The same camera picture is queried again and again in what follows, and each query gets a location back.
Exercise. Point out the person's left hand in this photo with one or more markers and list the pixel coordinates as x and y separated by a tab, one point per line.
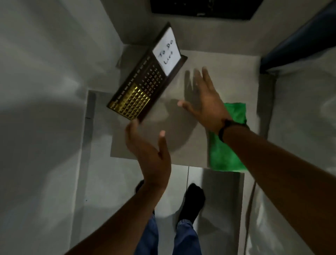
152	163

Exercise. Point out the person's right hand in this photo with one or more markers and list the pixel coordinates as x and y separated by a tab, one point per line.
212	110

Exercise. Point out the green cleaning cloth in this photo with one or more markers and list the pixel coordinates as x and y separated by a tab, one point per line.
223	155

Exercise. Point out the dark desk calendar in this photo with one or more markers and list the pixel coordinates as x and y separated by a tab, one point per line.
144	86

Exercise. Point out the white handwritten note card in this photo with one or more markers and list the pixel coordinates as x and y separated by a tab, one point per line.
167	52

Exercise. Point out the person's left forearm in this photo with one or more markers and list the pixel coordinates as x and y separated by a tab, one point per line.
123	226

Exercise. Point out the person's right forearm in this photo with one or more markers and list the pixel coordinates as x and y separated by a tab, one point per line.
283	184

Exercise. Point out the person's right black sock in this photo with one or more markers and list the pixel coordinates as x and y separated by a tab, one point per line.
193	199

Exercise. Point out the person's left jeans leg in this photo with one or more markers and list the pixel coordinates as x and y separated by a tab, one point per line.
148	236

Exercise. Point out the person's jeans leg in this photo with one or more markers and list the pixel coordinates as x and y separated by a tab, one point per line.
148	236
186	239

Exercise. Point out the person's right jeans leg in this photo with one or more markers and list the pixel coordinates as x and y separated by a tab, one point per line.
186	239

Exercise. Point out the black wristband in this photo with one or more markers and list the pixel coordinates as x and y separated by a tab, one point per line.
227	123

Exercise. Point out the grey table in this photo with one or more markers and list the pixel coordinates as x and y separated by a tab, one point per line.
231	78

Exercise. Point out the white bed sheet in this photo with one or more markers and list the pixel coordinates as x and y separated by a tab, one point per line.
302	99

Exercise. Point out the dark blue headboard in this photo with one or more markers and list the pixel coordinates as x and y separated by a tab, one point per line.
302	42

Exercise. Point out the black wall panel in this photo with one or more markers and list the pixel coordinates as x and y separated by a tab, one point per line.
204	9

